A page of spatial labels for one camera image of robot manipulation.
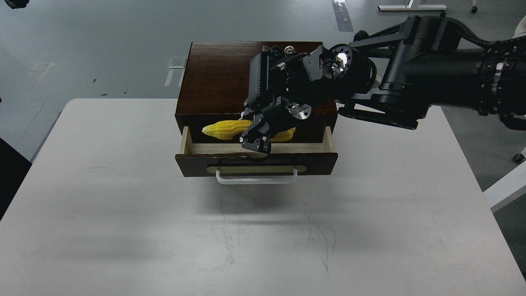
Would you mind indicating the dark wooden drawer front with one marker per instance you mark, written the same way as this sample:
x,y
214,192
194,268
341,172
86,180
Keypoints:
x,y
309,159

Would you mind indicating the white office chair base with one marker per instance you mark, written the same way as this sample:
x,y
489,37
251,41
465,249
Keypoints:
x,y
518,158

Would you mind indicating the dark wooden drawer cabinet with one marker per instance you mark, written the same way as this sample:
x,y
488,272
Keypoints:
x,y
216,79

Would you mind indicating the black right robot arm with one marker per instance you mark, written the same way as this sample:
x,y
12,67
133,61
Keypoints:
x,y
391,78

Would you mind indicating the white drawer handle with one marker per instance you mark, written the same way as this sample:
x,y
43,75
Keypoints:
x,y
257,179

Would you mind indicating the yellow corn cob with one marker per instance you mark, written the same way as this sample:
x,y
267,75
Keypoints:
x,y
227,129

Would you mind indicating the white desk leg base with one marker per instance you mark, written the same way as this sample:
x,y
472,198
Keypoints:
x,y
413,5

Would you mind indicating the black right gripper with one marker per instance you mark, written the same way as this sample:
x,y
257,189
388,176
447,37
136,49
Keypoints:
x,y
283,90

